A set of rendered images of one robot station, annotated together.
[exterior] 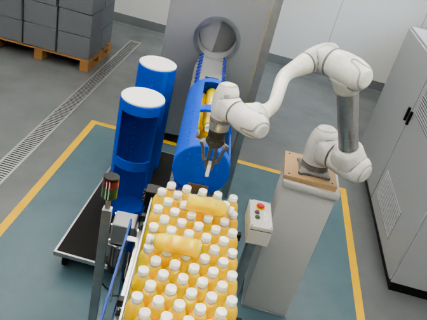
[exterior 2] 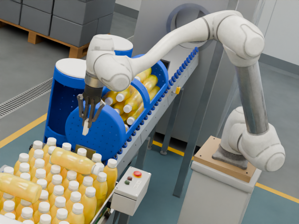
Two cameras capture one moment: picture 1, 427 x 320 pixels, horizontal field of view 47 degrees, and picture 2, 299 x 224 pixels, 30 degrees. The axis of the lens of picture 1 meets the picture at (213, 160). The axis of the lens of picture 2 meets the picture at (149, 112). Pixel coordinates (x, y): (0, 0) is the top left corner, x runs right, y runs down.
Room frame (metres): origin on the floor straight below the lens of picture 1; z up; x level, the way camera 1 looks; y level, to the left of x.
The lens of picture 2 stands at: (-0.08, -0.79, 2.36)
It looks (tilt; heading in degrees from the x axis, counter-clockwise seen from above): 26 degrees down; 16
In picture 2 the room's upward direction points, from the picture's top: 14 degrees clockwise
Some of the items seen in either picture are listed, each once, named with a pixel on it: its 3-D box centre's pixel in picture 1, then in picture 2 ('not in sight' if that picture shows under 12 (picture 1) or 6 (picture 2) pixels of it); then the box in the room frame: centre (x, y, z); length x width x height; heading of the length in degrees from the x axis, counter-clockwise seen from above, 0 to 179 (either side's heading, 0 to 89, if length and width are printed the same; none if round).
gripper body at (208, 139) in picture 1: (215, 138); (92, 94); (1.87, 0.01, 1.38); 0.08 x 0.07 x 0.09; 94
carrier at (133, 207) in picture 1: (133, 156); (67, 130); (2.82, 0.53, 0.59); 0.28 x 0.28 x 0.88
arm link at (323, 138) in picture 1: (323, 145); (241, 129); (2.46, -0.56, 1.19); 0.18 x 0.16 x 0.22; 45
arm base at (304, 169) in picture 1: (314, 163); (234, 150); (2.48, -0.56, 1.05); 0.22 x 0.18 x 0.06; 1
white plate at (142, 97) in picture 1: (143, 97); (78, 68); (2.82, 0.53, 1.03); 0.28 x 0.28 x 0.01
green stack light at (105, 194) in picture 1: (109, 191); not in sight; (1.58, 0.37, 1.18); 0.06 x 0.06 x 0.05
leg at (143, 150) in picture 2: not in sight; (136, 177); (3.04, 0.06, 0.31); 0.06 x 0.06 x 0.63; 5
